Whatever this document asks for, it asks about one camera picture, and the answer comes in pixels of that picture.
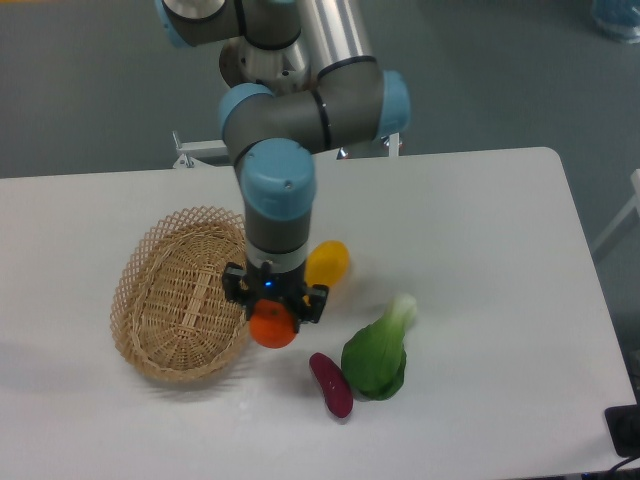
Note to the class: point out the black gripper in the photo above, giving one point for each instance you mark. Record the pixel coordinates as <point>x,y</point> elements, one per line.
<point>288,288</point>

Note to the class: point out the orange fruit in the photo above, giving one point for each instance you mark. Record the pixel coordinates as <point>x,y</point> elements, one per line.
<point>271,325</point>

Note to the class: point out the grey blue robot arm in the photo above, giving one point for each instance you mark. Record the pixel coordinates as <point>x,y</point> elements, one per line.
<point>309,83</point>

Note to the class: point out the woven wicker basket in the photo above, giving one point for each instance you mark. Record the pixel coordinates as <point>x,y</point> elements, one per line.
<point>170,318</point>

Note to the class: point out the yellow mango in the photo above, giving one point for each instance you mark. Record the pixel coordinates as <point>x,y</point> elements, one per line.
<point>327,264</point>

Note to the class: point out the green bok choy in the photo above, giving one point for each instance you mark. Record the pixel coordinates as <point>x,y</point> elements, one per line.
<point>373,361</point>

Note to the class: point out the purple sweet potato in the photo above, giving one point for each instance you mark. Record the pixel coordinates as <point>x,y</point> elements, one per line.
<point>335,389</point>

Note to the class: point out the black device at edge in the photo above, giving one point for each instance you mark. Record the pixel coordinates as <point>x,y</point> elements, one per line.
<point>623,426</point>

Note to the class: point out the blue bag in corner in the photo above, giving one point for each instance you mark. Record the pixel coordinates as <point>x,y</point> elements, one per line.
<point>618,19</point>

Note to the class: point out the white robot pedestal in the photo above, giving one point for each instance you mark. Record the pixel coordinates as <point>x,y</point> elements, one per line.
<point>214,152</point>

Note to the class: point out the white frame at right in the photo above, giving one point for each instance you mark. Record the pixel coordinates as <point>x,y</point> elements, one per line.
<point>622,223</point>

